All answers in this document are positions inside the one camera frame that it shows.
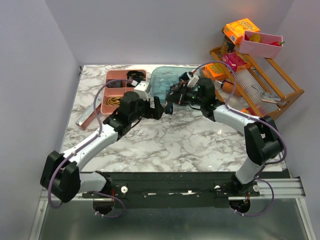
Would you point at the pink silver flat box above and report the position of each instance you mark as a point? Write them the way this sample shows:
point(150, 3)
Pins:
point(89, 114)

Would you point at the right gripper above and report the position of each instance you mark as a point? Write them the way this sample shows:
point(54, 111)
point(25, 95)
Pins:
point(185, 92)

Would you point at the orange bottle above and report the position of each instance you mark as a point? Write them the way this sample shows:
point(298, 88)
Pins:
point(228, 87)

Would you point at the orange snack box lower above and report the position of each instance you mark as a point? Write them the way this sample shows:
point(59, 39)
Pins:
point(249, 111)

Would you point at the rolled dark floral tie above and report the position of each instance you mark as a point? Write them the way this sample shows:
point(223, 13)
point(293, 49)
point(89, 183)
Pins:
point(114, 83)

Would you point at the brown snack can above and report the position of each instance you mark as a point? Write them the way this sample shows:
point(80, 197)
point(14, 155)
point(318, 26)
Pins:
point(227, 45)

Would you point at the pink rectangular bin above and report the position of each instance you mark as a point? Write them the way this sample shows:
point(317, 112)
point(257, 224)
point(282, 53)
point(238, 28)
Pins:
point(263, 49)

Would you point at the orange snack box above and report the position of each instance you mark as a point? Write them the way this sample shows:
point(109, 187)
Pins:
point(236, 30)
point(214, 71)
point(249, 111)

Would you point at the wooden dish rack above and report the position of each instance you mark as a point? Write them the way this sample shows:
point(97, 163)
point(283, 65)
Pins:
point(265, 75)

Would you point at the orange snack box middle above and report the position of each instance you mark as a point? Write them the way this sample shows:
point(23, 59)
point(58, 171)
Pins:
point(214, 71)

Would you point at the rolled gold tie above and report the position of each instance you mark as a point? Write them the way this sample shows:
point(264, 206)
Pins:
point(113, 101)

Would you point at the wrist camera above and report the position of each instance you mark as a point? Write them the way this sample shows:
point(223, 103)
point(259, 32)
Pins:
point(142, 89)
point(192, 80)

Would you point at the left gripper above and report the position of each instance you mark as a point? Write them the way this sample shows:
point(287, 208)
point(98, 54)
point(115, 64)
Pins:
point(155, 113)

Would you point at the floral patterned necktie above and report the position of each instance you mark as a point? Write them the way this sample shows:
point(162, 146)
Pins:
point(181, 85)

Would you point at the yellow toy fruit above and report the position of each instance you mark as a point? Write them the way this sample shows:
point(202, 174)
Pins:
point(255, 38)

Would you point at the blue transparent plastic tray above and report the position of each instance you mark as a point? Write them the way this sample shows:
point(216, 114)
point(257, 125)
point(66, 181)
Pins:
point(163, 77)

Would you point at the pink snack box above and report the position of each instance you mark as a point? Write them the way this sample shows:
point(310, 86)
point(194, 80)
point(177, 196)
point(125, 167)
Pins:
point(236, 61)

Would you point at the red toy pepper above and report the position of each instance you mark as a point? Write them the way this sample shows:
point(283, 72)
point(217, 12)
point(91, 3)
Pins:
point(277, 43)

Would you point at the pink compartment organizer tray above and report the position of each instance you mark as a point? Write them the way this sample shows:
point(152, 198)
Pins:
point(109, 92)

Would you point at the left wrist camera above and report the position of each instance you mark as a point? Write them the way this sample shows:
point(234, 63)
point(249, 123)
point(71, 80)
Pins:
point(142, 89)

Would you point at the orange snack box top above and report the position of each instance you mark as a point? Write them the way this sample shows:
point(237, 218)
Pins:
point(236, 30)

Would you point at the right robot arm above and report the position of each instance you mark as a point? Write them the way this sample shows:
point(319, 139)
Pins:
point(262, 139)

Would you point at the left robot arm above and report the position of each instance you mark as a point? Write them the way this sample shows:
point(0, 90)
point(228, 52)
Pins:
point(62, 175)

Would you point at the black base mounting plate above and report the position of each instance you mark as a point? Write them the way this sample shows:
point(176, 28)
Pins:
point(158, 190)

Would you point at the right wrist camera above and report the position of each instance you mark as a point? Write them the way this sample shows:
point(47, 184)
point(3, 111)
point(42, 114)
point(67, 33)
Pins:
point(192, 80)

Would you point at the rolled black tie top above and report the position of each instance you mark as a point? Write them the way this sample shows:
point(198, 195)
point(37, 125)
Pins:
point(136, 75)

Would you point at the aluminium rail frame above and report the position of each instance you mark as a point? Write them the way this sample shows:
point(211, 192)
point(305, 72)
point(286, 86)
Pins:
point(278, 213)

